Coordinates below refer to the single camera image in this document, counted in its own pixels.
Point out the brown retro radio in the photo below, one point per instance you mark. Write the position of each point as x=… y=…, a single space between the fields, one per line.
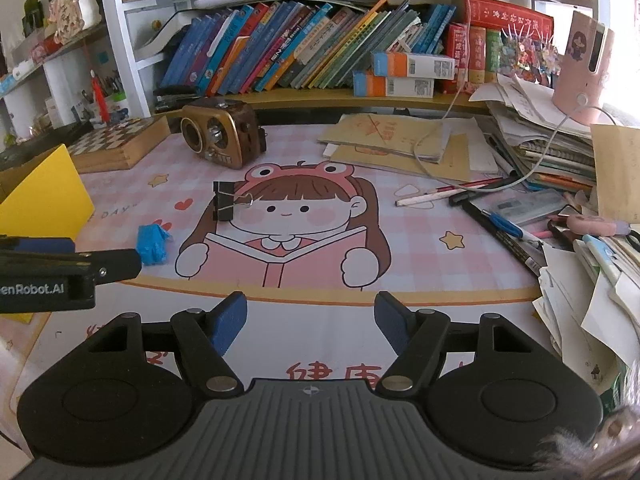
x=220 y=132

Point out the kraft paper envelope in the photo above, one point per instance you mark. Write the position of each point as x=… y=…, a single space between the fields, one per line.
x=617 y=175

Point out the pen holder with pens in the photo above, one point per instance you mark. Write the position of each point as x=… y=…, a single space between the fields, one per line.
x=85 y=107

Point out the white wooden bookshelf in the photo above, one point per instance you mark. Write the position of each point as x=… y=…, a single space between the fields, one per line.
x=112 y=35

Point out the white side shelf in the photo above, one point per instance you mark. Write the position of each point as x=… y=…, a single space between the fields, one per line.
x=55 y=65

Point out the pile of brown envelopes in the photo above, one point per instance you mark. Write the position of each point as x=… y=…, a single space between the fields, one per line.
x=380 y=140

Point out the blue orange carton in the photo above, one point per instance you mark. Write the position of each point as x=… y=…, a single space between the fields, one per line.
x=392 y=86
x=415 y=66

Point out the white red pen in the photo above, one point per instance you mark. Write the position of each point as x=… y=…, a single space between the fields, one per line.
x=435 y=195

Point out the pink checked tablecloth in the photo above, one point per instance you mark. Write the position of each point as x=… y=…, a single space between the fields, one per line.
x=350 y=310

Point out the black marker pen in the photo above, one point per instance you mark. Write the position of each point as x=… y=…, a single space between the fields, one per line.
x=500 y=227

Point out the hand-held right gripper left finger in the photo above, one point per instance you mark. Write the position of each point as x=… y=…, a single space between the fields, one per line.
x=227 y=322

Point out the black keyboard piano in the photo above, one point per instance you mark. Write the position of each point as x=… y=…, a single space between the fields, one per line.
x=40 y=142

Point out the red hanging tassel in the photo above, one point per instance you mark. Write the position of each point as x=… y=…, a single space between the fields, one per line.
x=98 y=100

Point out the stack of loose papers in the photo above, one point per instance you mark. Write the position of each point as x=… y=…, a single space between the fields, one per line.
x=575 y=290

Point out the black binder clip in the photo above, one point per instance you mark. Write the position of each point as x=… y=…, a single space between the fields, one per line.
x=224 y=202

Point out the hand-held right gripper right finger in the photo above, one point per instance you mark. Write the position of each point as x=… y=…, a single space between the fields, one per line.
x=395 y=322

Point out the pink pen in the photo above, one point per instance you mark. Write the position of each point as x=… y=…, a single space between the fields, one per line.
x=590 y=224

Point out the fluffy pale fabric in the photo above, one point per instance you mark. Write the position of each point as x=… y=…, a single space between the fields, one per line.
x=600 y=450

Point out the row of blue books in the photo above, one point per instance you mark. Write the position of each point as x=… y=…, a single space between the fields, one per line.
x=280 y=50

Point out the white jar green lid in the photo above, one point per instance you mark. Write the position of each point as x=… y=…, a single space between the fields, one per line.
x=116 y=107

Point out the colourful foil charms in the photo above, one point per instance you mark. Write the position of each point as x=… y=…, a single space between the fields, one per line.
x=525 y=55

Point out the clear pencil case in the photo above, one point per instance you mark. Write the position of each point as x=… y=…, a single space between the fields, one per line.
x=525 y=207

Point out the yellow cardboard box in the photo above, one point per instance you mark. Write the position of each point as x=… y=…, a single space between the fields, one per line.
x=45 y=200

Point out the set of red dictionaries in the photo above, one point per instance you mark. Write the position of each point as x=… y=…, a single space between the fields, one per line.
x=500 y=12

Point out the wooden chess box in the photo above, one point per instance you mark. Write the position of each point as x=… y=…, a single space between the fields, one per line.
x=120 y=142

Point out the black stapler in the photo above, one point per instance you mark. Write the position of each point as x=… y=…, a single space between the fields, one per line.
x=175 y=100

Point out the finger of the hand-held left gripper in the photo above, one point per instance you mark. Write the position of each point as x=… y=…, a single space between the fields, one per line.
x=115 y=265
x=35 y=246

